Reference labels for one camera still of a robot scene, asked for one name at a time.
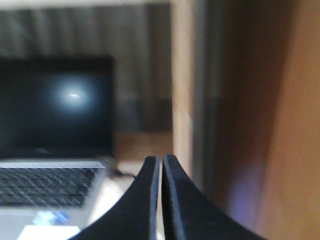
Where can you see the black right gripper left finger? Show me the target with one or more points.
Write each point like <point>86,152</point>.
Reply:
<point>134,215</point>

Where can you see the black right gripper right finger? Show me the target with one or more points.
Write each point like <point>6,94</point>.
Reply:
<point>188,214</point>

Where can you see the wooden shelf desk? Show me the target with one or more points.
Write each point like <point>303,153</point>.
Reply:
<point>231,87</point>

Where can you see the silver laptop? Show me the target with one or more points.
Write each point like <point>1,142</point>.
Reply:
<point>56,140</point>

